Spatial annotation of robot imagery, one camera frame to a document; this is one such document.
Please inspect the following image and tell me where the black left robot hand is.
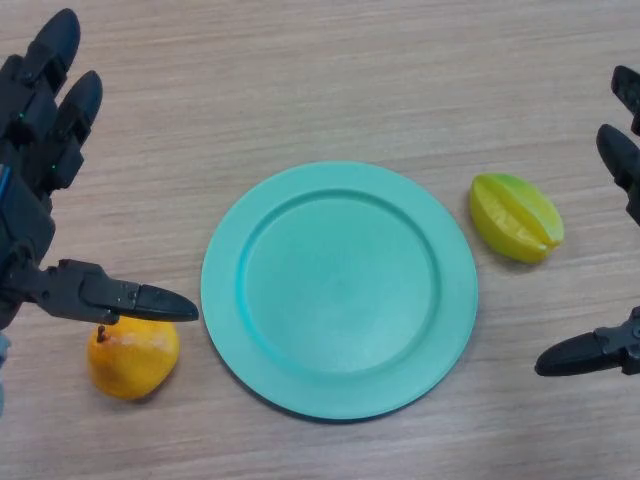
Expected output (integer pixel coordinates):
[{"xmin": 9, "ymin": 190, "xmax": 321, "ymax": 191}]
[{"xmin": 0, "ymin": 8, "xmax": 200, "ymax": 331}]

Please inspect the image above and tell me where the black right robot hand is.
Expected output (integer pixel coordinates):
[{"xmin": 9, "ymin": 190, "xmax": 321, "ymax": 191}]
[{"xmin": 534, "ymin": 64, "xmax": 640, "ymax": 377}]

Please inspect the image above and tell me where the yellow orange pear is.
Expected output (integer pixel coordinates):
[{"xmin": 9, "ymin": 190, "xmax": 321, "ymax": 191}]
[{"xmin": 87, "ymin": 315, "xmax": 180, "ymax": 401}]

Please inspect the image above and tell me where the green round plate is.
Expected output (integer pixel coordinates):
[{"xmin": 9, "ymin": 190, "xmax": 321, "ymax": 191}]
[{"xmin": 200, "ymin": 160, "xmax": 480, "ymax": 425}]

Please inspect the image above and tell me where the yellow green starfruit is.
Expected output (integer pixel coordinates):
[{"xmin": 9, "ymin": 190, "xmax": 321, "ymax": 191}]
[{"xmin": 468, "ymin": 172, "xmax": 565, "ymax": 266}]

